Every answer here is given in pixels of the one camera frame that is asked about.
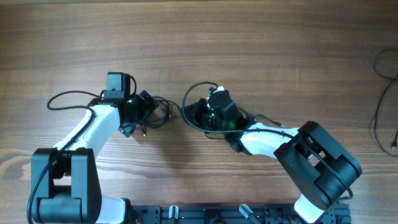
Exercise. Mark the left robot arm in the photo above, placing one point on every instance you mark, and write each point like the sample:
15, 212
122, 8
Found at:
65, 187

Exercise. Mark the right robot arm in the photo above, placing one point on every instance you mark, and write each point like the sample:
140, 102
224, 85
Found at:
316, 162

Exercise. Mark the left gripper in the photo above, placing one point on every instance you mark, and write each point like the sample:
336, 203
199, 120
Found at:
127, 128

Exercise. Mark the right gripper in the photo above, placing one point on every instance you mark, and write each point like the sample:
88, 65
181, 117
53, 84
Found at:
196, 110

